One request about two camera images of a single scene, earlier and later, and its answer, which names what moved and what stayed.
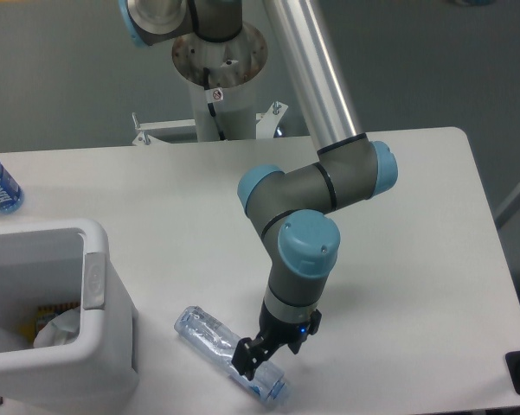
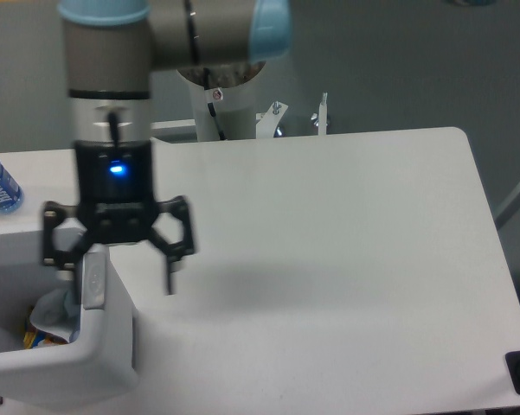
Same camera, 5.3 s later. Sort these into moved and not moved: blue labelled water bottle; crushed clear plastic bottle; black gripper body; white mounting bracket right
Moved: crushed clear plastic bottle; black gripper body
Not moved: blue labelled water bottle; white mounting bracket right
